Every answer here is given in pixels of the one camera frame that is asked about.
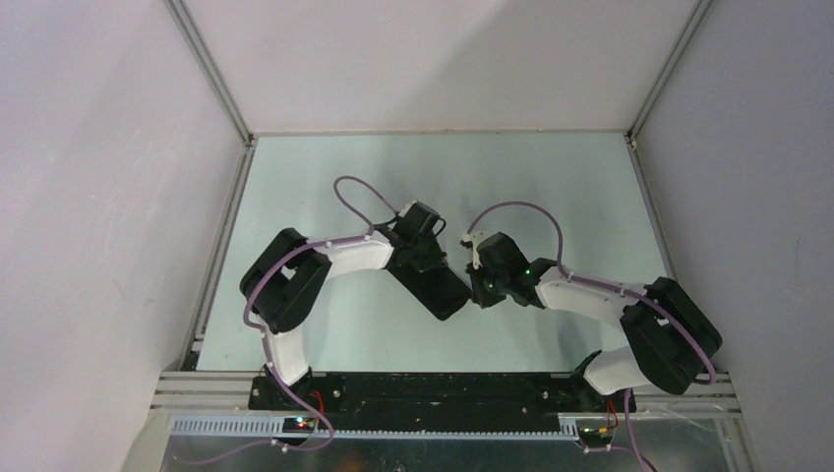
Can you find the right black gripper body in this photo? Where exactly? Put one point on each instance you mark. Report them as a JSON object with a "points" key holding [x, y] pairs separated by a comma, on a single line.
{"points": [[489, 288]]}

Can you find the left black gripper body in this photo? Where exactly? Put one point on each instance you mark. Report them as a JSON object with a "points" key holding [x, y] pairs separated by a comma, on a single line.
{"points": [[427, 253]]}

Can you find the black zippered tool case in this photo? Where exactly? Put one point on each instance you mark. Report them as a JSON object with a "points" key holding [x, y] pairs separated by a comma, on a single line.
{"points": [[440, 289]]}

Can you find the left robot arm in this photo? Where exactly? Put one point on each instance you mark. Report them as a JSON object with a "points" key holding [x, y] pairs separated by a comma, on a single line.
{"points": [[283, 284]]}

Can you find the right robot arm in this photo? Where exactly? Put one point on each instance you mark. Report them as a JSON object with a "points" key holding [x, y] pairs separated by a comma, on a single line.
{"points": [[670, 341]]}

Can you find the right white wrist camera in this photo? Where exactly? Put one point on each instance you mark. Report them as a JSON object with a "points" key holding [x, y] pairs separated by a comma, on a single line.
{"points": [[471, 241]]}

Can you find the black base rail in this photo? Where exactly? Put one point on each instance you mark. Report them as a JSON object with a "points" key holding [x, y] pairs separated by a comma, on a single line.
{"points": [[474, 403]]}

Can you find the left aluminium frame post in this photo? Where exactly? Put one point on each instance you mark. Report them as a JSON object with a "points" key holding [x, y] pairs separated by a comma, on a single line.
{"points": [[195, 40]]}

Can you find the aluminium frame post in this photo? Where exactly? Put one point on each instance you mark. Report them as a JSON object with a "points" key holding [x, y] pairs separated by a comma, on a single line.
{"points": [[195, 40], [681, 45]]}

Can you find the right aluminium frame post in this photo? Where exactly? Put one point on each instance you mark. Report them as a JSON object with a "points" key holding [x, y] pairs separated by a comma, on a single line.
{"points": [[681, 45]]}

